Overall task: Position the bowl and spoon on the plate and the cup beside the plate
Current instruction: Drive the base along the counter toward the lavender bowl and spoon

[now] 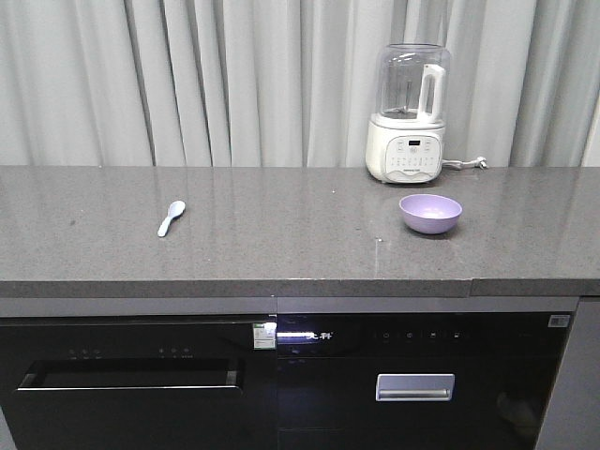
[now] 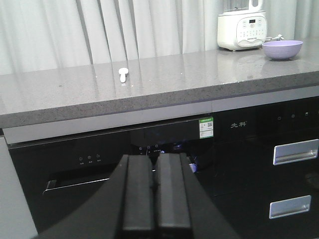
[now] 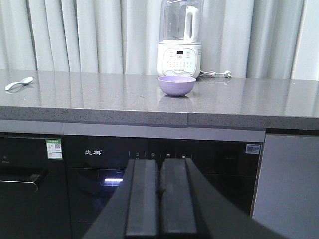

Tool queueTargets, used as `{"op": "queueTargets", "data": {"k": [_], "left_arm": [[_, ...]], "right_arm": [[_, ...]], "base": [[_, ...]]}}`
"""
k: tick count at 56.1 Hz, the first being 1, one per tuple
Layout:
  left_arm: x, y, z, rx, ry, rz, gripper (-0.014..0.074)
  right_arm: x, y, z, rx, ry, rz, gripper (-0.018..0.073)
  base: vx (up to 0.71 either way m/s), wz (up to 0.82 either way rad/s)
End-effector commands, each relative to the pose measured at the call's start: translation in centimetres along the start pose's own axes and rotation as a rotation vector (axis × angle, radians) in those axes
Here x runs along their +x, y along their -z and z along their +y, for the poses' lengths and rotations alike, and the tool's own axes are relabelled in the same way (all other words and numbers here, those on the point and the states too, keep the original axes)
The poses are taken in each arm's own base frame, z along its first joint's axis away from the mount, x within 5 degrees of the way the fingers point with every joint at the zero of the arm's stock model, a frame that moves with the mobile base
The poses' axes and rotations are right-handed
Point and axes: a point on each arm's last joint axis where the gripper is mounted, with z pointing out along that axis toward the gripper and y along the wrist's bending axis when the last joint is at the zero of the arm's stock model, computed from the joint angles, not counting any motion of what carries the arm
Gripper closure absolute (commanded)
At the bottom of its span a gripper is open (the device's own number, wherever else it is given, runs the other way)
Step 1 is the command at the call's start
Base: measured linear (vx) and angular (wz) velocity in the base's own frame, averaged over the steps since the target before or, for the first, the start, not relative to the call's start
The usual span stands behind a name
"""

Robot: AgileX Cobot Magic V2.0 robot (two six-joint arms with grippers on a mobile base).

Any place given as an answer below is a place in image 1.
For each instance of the light blue plastic spoon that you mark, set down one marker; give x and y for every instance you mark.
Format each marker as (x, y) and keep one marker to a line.
(175, 210)

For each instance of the purple plastic bowl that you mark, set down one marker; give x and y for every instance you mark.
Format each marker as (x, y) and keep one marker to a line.
(430, 213)

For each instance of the white blender with clear jar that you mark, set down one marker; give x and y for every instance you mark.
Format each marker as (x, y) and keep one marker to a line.
(405, 137)

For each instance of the black built-in dishwasher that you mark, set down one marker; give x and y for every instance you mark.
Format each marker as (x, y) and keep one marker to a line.
(195, 382)

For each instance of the black built-in oven drawer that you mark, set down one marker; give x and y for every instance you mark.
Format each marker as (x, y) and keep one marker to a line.
(450, 380)

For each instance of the grey pleated curtain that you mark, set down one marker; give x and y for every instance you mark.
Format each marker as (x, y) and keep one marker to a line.
(288, 83)

